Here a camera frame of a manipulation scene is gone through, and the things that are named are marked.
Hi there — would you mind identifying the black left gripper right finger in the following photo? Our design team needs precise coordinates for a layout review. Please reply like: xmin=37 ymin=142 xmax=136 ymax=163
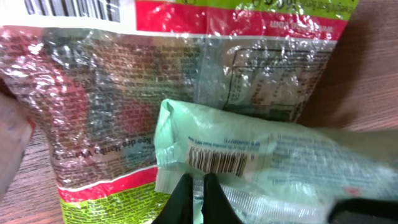
xmin=201 ymin=174 xmax=243 ymax=224

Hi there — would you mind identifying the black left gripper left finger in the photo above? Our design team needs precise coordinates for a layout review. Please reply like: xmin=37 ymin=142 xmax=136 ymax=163
xmin=152 ymin=174 xmax=193 ymax=224

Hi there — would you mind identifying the green snack bag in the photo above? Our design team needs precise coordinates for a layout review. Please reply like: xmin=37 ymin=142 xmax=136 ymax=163
xmin=1 ymin=0 xmax=358 ymax=223

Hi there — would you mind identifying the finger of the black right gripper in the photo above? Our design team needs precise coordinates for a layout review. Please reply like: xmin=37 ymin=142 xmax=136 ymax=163
xmin=328 ymin=198 xmax=397 ymax=224

